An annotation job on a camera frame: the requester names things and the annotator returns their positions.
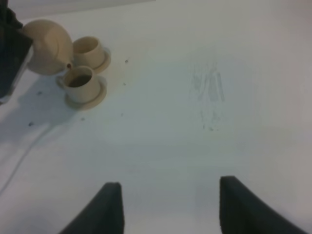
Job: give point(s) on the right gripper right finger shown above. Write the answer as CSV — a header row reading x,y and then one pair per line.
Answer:
x,y
242,212

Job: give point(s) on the far beige teacup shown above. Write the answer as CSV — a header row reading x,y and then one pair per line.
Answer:
x,y
88,51

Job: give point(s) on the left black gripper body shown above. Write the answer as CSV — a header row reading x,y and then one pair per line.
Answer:
x,y
8,17

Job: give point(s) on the beige teacup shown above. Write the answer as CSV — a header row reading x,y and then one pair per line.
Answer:
x,y
88,51
80,84

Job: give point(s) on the far beige cup saucer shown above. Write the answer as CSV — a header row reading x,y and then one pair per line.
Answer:
x,y
105,63

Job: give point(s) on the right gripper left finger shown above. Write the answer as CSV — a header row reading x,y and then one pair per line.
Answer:
x,y
104,214

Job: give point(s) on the near beige cup saucer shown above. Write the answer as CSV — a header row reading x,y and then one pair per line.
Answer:
x,y
85,103

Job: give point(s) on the beige cup saucer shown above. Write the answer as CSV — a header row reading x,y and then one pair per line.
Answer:
x,y
85,103
105,63

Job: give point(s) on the near beige teacup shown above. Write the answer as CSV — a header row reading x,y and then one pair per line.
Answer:
x,y
80,84

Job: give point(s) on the beige ceramic teapot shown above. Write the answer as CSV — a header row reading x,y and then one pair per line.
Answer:
x,y
52,47

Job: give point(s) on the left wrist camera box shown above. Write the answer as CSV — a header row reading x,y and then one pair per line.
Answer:
x,y
16,50

